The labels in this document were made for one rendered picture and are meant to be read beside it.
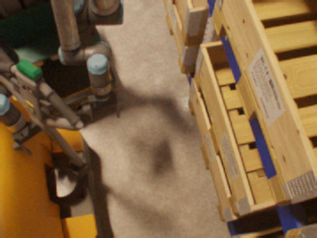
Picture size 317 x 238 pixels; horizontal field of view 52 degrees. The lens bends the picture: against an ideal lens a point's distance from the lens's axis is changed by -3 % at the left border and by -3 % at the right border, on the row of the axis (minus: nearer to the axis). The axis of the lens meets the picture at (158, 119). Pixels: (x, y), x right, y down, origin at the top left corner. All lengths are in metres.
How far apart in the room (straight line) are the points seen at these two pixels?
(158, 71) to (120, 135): 0.59
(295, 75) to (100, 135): 1.60
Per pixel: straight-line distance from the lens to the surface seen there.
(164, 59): 2.72
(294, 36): 1.34
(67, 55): 1.59
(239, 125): 1.73
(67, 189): 1.98
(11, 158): 1.69
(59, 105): 1.12
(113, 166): 2.42
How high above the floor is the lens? 2.34
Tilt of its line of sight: 69 degrees down
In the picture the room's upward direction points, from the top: 2 degrees clockwise
